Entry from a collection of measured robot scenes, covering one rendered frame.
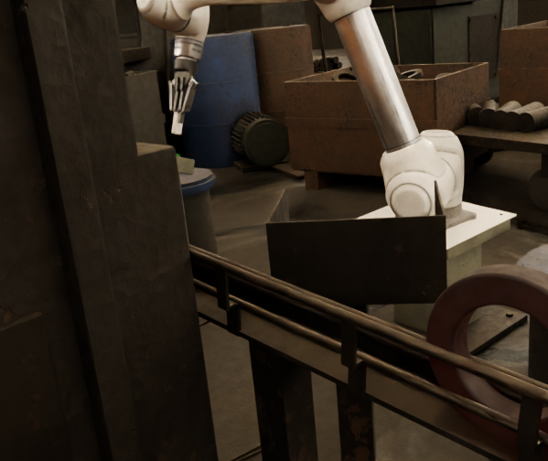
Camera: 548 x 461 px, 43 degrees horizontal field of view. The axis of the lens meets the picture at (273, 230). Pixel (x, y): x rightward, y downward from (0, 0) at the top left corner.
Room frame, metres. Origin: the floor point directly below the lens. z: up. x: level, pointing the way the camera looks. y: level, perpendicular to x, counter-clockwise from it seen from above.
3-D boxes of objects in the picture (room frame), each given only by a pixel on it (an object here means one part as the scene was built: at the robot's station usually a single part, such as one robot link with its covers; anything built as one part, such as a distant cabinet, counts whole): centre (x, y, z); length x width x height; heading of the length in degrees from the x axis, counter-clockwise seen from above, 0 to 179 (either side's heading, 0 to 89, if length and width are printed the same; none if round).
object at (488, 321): (2.02, -0.50, 0.16); 0.40 x 0.40 x 0.31; 40
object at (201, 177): (2.66, 0.37, 0.22); 0.32 x 0.32 x 0.43
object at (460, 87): (3.95, -0.72, 0.33); 0.93 x 0.73 x 0.66; 51
